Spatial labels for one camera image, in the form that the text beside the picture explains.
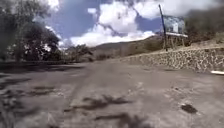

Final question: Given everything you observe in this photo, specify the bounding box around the grey asphalt road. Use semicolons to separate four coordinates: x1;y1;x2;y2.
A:
0;60;224;128

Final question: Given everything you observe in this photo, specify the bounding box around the distant hill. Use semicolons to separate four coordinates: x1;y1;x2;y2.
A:
89;34;165;61

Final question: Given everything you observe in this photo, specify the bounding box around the dark pole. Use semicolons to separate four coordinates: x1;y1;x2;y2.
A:
158;3;169;52

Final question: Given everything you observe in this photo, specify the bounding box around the billboard on posts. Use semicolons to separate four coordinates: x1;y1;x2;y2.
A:
161;15;189;51

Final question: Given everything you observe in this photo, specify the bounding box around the row of trees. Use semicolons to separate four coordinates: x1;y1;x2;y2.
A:
0;0;94;64

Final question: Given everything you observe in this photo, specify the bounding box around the wooded hillside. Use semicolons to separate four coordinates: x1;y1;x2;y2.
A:
183;5;224;48

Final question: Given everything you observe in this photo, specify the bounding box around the white painted road line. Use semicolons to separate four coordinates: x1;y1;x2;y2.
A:
210;69;224;76

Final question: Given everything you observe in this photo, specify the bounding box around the rough stone wall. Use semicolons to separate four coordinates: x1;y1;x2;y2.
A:
113;46;224;73

